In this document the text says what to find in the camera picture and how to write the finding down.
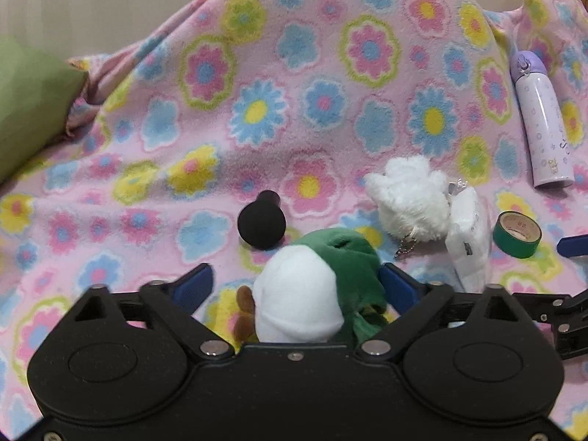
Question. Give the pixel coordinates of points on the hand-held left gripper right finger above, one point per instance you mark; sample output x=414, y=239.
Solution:
x=396, y=287

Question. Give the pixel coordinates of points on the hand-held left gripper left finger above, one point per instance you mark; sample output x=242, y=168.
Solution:
x=195, y=285

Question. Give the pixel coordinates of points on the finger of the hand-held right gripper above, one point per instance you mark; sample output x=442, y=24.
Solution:
x=574, y=245
x=542, y=305

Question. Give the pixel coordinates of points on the green and white plush toy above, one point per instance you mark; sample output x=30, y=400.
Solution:
x=349, y=257

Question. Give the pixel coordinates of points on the green tape roll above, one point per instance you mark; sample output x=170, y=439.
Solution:
x=507, y=241

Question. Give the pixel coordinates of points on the white tissue pack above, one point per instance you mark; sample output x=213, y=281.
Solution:
x=468, y=234

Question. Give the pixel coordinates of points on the white fluffy plush toy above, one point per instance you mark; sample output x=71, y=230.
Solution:
x=409, y=197

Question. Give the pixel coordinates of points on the purple white water bottle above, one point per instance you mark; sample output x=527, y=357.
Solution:
x=544, y=124

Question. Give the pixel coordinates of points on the pink floral fleece blanket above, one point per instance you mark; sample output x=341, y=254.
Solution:
x=275, y=101

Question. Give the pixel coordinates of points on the green pillow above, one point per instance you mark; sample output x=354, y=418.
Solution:
x=32, y=101

